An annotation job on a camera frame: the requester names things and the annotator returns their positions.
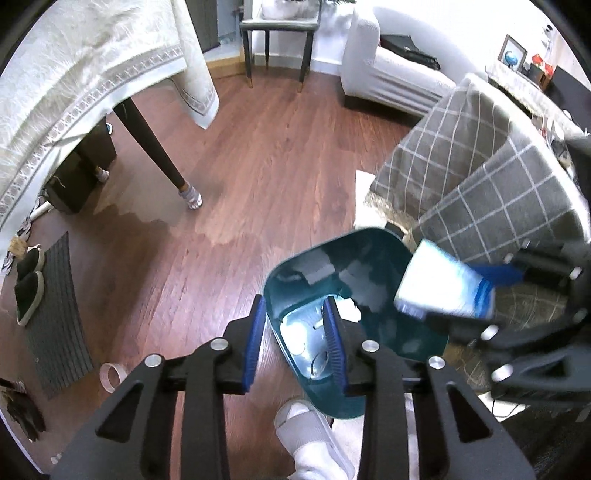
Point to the brown speaker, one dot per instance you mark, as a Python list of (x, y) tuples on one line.
[(539, 77)]

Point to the flat cardboard box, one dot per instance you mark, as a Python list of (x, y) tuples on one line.
[(226, 64)]

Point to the black monitor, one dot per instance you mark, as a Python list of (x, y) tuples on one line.
[(572, 92)]

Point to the small blue globe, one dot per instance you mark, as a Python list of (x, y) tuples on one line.
[(511, 58)]

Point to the grey picture frame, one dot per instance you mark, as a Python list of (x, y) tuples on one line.
[(503, 44)]

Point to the dark wooden table leg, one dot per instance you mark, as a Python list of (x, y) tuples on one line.
[(147, 143)]

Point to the grey armchair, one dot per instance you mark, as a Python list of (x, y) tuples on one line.
[(397, 78)]

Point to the black box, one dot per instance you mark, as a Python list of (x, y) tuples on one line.
[(78, 180)]

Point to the grey dining chair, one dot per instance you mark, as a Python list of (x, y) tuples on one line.
[(277, 23)]

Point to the white tape roll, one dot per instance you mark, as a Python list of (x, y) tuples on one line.
[(102, 377)]

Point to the black handbag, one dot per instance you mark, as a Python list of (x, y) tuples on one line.
[(406, 46)]

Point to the teal plastic trash bin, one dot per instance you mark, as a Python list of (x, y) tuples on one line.
[(369, 267)]

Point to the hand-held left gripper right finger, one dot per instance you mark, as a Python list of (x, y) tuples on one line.
[(334, 350)]

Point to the black slipper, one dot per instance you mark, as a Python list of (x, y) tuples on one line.
[(28, 297), (31, 261)]

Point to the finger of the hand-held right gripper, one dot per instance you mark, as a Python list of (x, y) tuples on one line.
[(503, 273), (466, 325)]

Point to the dark cloth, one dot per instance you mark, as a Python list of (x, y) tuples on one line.
[(25, 410)]

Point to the small red flags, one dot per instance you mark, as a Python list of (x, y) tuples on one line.
[(536, 59)]

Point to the beige patterned tablecloth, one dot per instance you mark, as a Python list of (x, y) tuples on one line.
[(92, 69)]

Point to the grey ribbed doormat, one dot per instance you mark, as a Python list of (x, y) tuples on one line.
[(60, 332)]

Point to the white security camera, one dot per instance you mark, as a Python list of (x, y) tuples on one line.
[(549, 31)]

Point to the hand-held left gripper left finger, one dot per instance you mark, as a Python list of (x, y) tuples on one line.
[(251, 350)]

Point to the potted green plant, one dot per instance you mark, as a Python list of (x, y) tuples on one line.
[(286, 7)]

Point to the person's white socked foot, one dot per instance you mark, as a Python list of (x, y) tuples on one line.
[(318, 464)]

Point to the white blue plastic packet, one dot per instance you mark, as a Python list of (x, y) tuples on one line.
[(438, 281)]

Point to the white slipper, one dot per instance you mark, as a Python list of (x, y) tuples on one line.
[(300, 420)]

